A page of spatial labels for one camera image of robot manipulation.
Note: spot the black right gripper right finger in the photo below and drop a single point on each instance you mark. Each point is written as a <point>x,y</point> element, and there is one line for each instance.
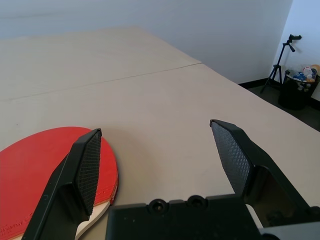
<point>250,155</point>

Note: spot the black camera tripod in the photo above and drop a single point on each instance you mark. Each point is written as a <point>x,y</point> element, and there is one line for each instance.
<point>277,67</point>

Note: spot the red ping-pong paddle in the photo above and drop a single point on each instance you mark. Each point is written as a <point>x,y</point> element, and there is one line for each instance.
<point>30,170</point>

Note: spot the black trash bin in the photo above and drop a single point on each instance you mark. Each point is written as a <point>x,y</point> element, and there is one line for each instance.
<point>292,92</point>

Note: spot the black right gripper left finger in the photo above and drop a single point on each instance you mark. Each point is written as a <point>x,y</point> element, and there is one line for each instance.
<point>62,180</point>

